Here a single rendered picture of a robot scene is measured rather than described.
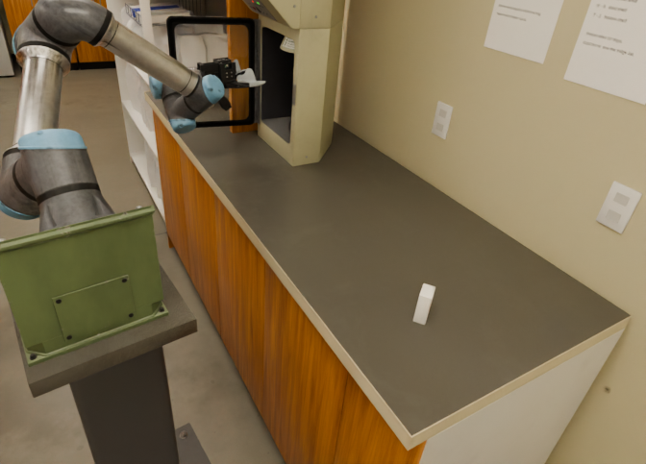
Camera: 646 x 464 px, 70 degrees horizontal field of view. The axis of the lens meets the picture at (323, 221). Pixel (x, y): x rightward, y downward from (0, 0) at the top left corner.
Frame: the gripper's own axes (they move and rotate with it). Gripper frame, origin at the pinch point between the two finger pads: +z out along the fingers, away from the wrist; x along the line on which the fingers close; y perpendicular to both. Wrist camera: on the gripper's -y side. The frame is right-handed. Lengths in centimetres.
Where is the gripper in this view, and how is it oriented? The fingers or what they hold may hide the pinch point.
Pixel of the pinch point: (257, 77)
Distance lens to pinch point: 168.1
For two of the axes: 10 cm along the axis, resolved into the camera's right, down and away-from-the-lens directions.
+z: 8.6, -2.7, 4.2
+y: 0.1, -8.3, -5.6
